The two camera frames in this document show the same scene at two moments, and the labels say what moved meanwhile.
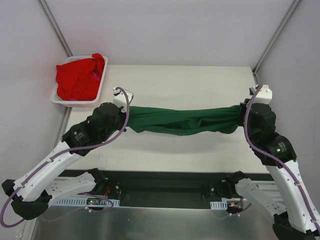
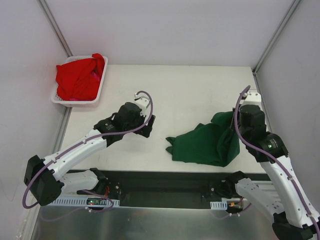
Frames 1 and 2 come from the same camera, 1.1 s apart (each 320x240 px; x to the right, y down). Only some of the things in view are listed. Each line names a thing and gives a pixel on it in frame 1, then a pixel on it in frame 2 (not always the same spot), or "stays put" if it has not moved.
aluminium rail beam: [270, 187] stays put
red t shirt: [79, 80] stays put
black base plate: [168, 189] stays put
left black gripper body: [122, 120] to [148, 126]
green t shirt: [173, 121] to [216, 143]
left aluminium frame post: [55, 27] stays put
